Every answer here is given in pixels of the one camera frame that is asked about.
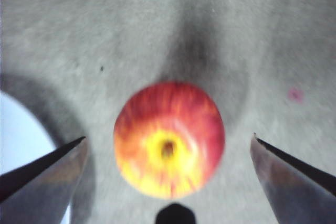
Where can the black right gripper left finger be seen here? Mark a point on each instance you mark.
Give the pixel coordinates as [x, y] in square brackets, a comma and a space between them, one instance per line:
[39, 190]

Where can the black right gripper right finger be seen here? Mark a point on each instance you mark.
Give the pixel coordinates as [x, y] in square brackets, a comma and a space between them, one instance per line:
[299, 187]

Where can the blue plate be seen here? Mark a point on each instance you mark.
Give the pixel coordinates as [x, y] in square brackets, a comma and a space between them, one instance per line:
[21, 132]

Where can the red yellow apple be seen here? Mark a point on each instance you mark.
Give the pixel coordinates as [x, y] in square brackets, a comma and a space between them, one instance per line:
[169, 140]

